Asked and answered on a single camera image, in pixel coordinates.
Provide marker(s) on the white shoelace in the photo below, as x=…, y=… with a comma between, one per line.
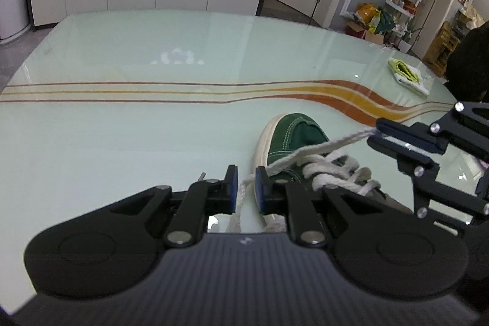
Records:
x=326, y=165

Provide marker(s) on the wooden chair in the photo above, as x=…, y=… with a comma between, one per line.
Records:
x=442, y=46

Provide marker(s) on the cardboard boxes and bags pile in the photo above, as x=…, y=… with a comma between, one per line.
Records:
x=369, y=23

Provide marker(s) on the green canvas sneaker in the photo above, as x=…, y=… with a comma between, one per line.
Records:
x=294, y=148

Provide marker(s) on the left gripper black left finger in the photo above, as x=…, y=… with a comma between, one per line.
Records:
x=113, y=248

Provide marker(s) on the yellow white folded cloth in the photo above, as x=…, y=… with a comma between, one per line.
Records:
x=408, y=76

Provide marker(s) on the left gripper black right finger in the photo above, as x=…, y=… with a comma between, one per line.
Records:
x=376, y=247

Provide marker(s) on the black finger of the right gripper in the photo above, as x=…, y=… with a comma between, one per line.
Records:
x=423, y=171
x=464, y=126

